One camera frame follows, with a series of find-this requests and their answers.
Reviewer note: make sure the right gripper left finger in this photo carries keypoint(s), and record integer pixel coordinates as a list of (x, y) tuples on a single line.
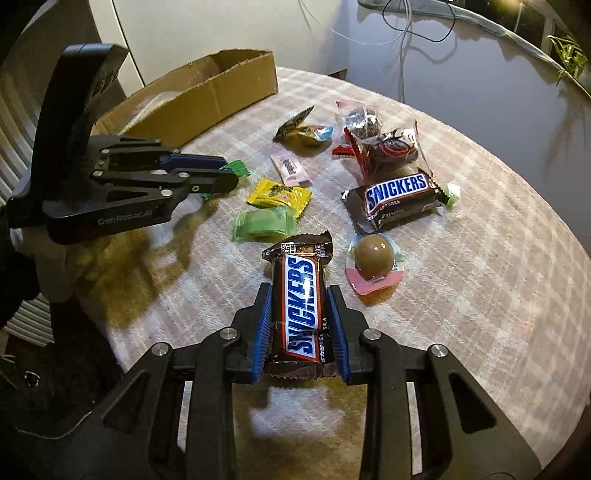
[(171, 416)]

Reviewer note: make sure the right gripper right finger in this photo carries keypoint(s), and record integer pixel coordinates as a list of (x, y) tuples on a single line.
[(427, 417)]

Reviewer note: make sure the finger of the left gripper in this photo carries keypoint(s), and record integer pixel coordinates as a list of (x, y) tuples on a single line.
[(128, 154), (149, 194)]

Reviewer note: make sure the snickers bar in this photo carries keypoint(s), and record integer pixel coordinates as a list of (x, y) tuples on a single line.
[(300, 342), (378, 205)]

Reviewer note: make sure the chocolate ball pink wrapper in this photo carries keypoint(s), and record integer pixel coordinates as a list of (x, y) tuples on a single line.
[(374, 262)]

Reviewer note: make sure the black yellow snack packet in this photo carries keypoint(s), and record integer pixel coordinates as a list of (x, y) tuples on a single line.
[(308, 134)]

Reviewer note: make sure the clear walnut snack packet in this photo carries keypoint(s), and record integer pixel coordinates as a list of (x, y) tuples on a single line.
[(360, 119)]

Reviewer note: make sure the red clear date packet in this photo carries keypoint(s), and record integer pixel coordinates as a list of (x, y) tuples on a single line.
[(385, 155)]

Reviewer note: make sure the brown cardboard box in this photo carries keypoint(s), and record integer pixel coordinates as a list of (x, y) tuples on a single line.
[(191, 99)]

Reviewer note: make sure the yellow candy packet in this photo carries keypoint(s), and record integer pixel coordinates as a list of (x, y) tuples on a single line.
[(268, 193)]

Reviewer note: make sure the light green jelly packet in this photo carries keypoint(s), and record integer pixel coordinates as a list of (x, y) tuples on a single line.
[(266, 223)]

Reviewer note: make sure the plaid tablecloth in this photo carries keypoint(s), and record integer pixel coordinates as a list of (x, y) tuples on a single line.
[(497, 276)]

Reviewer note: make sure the grey windowsill cloth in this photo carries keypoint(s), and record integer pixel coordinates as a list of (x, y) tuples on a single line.
[(525, 23)]

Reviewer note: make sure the potted spider plant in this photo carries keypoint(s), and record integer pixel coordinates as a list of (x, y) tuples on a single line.
[(572, 58)]

